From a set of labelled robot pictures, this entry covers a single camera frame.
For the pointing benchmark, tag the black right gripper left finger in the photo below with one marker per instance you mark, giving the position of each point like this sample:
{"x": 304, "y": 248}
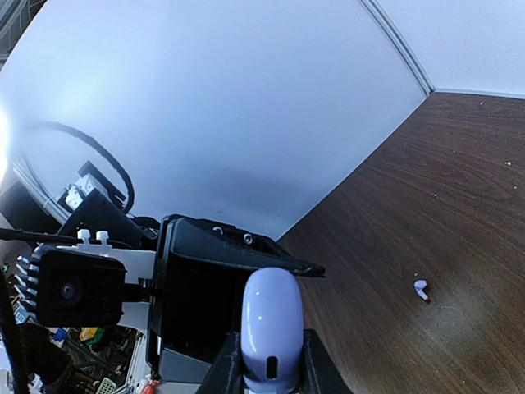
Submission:
{"x": 225, "y": 375}

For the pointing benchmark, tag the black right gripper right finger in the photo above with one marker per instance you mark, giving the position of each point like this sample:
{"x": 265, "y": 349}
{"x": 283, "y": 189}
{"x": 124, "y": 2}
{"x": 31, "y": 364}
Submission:
{"x": 318, "y": 372}

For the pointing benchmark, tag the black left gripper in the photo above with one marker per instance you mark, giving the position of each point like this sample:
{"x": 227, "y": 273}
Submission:
{"x": 199, "y": 276}

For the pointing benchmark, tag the lilac earbud charging case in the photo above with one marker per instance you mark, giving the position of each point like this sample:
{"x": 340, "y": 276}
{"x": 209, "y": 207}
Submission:
{"x": 272, "y": 331}

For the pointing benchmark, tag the lilac wireless earbud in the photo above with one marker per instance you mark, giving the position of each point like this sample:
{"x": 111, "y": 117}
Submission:
{"x": 420, "y": 287}

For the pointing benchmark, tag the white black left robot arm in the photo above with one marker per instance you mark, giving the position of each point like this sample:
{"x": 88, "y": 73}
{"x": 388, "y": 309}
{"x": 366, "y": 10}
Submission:
{"x": 98, "y": 208}

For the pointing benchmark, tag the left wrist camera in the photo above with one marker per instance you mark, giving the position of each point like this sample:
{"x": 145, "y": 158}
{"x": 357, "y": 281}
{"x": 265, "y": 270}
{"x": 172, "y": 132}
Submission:
{"x": 88, "y": 281}

